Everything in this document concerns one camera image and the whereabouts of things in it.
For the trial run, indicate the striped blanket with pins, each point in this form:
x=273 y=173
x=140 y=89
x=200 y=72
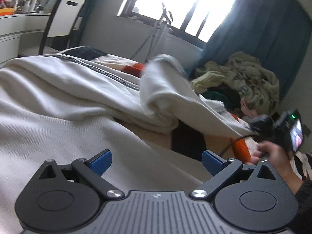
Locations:
x=241 y=151

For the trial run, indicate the green cloth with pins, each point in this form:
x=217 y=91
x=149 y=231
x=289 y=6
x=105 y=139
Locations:
x=212 y=95

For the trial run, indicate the pink cloth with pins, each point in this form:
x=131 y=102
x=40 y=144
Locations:
x=248 y=109

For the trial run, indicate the garment steamer stand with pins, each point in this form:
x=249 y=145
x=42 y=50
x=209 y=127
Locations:
x=162 y=22

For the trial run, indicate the white chair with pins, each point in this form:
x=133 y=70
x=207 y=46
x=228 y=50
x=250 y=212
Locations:
x=65 y=17

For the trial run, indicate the dark cloth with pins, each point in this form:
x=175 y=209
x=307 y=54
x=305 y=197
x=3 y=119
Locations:
x=229 y=97

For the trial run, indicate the cream printed blanket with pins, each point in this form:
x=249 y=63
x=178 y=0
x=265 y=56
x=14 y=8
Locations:
x=256 y=80

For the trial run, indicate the window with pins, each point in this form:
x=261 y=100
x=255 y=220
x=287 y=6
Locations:
x=185 y=0

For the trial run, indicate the white dressing table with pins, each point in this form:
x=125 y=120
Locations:
x=22 y=29

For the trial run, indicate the orange box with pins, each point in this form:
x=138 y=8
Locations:
x=6 y=11

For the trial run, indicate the row of cosmetic bottles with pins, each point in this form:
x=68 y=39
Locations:
x=31 y=6

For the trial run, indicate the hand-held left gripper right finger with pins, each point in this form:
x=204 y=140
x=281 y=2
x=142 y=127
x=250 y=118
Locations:
x=212 y=162

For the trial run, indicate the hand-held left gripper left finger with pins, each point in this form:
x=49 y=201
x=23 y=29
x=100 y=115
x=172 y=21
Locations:
x=101 y=162

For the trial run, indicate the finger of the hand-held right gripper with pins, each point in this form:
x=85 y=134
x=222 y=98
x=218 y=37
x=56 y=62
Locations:
x=262 y=125

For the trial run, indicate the person's right hand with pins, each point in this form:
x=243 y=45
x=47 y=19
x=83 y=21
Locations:
x=277 y=160

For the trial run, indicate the pale yellow knit blanket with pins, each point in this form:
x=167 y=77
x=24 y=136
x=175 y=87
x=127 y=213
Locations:
x=209 y=78

